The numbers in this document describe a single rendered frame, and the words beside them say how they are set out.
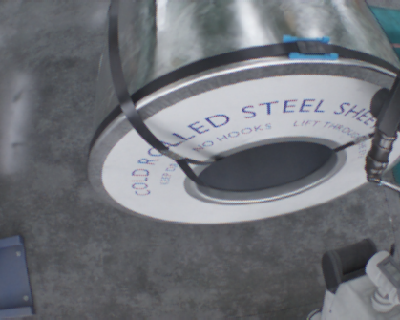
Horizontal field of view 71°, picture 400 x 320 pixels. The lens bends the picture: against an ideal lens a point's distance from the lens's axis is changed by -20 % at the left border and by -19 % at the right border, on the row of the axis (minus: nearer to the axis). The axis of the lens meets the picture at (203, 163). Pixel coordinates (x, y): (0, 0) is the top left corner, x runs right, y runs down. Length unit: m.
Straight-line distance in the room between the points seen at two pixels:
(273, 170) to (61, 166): 1.32
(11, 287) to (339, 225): 2.03
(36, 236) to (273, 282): 1.42
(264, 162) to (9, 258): 1.60
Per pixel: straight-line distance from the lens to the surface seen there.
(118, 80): 0.74
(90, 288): 1.91
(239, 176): 1.41
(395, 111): 0.65
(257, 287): 1.86
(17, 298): 2.10
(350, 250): 0.90
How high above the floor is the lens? 1.82
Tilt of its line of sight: 65 degrees down
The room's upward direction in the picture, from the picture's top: 4 degrees clockwise
